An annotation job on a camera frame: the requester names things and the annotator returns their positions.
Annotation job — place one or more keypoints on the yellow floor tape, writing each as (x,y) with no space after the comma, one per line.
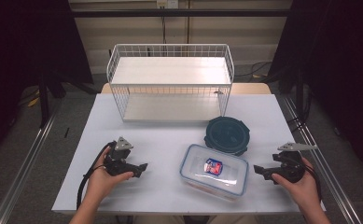
(33,101)

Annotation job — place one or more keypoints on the black metal stand post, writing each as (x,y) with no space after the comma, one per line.
(44,102)

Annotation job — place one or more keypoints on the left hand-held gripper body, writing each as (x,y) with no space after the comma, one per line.
(120,165)

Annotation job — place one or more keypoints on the aluminium floor rail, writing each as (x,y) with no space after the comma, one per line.
(322,158)
(23,165)

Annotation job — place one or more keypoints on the dark curtain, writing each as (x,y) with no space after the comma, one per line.
(341,77)
(23,56)

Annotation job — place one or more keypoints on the small black floor item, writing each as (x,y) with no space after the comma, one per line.
(66,132)

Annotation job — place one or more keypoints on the white wall socket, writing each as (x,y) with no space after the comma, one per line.
(167,3)

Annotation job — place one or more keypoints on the light wooden table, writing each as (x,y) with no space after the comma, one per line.
(250,88)

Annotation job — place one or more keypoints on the round dark teal container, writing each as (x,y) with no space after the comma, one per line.
(227,135)

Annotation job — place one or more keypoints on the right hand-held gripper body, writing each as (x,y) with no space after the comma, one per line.
(289,165)

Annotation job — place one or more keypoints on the person's right hand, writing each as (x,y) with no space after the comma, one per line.
(305,189)

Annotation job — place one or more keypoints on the black horizontal frame bar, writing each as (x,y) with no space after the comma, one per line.
(176,13)

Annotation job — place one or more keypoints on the clear rectangular food container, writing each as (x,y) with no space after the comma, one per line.
(201,174)

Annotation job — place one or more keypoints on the person's left hand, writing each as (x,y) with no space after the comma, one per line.
(103,183)

